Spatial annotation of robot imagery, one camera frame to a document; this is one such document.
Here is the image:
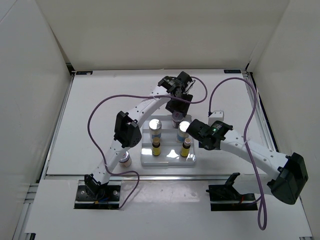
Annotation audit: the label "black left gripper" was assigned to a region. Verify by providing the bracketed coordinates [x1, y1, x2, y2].
[165, 91, 193, 117]

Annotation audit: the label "white-lid spice jar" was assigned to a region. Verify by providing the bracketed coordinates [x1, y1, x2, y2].
[119, 151, 132, 168]
[171, 111, 185, 129]

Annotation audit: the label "silver-lid shaker bottle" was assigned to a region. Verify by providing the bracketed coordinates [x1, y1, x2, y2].
[176, 121, 190, 143]
[148, 118, 162, 140]

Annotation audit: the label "yellow cork-top bottle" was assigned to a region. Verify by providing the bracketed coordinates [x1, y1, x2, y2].
[180, 138, 192, 158]
[152, 137, 161, 156]

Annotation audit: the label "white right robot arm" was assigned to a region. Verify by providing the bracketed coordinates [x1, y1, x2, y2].
[186, 119, 309, 205]

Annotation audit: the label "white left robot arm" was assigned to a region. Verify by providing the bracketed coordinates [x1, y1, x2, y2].
[84, 71, 193, 201]

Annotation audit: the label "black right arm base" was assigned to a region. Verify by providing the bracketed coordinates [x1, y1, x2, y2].
[206, 185, 258, 212]

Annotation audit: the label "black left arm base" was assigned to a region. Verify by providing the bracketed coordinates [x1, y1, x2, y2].
[74, 181, 121, 210]

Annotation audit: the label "white divided plastic tray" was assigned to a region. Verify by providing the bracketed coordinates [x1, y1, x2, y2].
[140, 115, 196, 167]

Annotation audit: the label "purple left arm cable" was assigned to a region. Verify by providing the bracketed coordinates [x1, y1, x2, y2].
[86, 76, 209, 210]

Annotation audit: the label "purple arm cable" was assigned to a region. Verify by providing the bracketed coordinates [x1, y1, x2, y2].
[207, 76, 268, 231]
[86, 76, 209, 210]

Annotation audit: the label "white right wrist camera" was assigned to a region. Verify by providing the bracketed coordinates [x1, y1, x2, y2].
[208, 110, 225, 126]

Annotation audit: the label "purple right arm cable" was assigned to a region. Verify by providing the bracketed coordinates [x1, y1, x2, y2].
[207, 76, 268, 231]

